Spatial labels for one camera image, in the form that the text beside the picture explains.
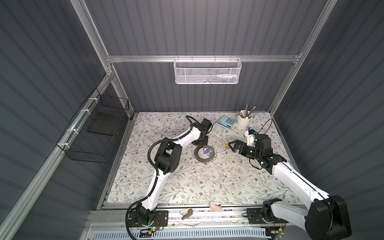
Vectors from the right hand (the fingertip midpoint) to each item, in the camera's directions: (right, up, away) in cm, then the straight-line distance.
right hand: (235, 146), depth 83 cm
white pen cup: (+13, +14, +25) cm, 31 cm away
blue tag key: (-15, -5, +16) cm, 22 cm away
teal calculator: (+1, +15, +29) cm, 33 cm away
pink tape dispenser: (-12, -30, -8) cm, 34 cm away
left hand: (-18, 0, +18) cm, 26 cm away
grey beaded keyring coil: (-12, -8, +13) cm, 19 cm away
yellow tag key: (-5, +1, -1) cm, 6 cm away
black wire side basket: (-73, +10, -9) cm, 75 cm away
